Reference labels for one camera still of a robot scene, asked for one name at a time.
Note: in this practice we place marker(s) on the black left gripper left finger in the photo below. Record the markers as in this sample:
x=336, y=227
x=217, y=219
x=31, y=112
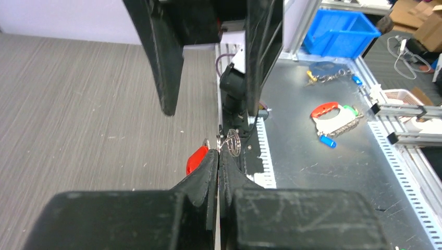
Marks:
x=182, y=217

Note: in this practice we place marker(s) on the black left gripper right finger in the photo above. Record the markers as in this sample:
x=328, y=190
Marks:
x=252, y=217

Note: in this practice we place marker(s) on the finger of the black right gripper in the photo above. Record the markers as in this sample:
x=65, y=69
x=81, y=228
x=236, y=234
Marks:
x=164, y=29
x=263, y=44

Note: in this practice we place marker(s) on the red key tag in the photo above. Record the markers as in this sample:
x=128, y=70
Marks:
x=196, y=158

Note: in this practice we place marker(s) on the silver perforated keyring plate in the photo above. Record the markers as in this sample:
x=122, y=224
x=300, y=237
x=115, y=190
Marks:
x=226, y=143

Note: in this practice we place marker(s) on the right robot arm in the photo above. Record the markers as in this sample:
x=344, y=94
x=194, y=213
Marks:
x=232, y=80

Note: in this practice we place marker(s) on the yellow tag key bunch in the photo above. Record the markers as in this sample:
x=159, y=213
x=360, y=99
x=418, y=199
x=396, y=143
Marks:
x=324, y=71

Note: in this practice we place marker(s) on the blue plastic bin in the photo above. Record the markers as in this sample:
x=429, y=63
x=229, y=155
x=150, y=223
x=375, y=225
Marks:
x=339, y=33

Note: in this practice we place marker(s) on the blue key tag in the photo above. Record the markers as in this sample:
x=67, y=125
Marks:
x=327, y=141

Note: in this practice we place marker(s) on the pink white basket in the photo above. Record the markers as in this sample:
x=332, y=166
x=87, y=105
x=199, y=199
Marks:
x=401, y=96

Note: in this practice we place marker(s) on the aluminium frame rails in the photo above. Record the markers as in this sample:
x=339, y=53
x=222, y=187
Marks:
x=422, y=124

